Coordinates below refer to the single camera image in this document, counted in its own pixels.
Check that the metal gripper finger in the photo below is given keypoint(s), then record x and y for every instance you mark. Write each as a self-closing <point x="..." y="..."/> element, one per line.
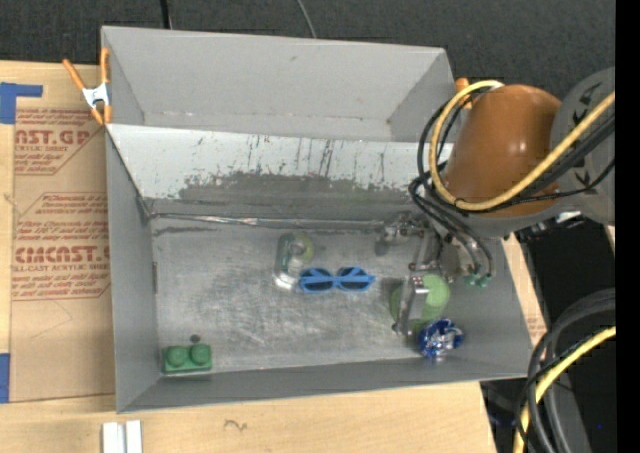
<point x="413" y="305"/>

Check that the light green cup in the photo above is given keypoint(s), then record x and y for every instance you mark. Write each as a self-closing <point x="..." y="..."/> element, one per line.
<point x="436" y="297"/>

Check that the blue and white ball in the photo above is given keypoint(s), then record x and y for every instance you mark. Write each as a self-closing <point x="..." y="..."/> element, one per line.
<point x="441" y="339"/>

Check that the blue sunglasses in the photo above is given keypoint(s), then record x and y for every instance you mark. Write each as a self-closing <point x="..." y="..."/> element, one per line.
<point x="336" y="280"/>

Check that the clear bottle with green cap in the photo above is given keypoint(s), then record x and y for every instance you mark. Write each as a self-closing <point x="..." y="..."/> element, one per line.
<point x="294" y="255"/>

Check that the grey metal bin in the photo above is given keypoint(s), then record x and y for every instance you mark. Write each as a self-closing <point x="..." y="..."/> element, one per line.
<point x="240" y="301"/>

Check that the green toy brick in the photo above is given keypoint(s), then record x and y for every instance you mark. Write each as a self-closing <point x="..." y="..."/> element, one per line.
<point x="186" y="359"/>

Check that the brown cardboard board red print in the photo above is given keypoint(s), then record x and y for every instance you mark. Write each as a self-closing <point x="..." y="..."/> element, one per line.
<point x="55" y="291"/>

